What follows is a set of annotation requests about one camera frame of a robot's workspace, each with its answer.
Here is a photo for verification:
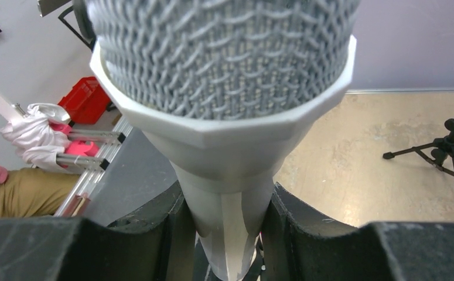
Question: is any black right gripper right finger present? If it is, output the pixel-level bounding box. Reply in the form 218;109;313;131
261;184;454;280

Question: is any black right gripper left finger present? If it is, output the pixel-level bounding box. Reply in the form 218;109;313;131
0;183;196;280

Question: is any white toy microphone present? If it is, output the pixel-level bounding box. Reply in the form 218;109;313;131
86;1;360;280

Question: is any black tripod shock-mount stand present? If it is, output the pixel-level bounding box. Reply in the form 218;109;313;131
383;118;454;177

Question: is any red plastic crate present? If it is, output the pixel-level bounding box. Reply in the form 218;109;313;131
58;76;111;125

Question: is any person in khaki trousers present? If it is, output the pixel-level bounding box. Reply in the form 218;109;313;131
0;165;80;218

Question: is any white cloth bundle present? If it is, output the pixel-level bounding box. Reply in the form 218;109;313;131
0;103;71;173

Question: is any aluminium frame rail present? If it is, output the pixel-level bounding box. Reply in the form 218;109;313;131
55;117;132;217

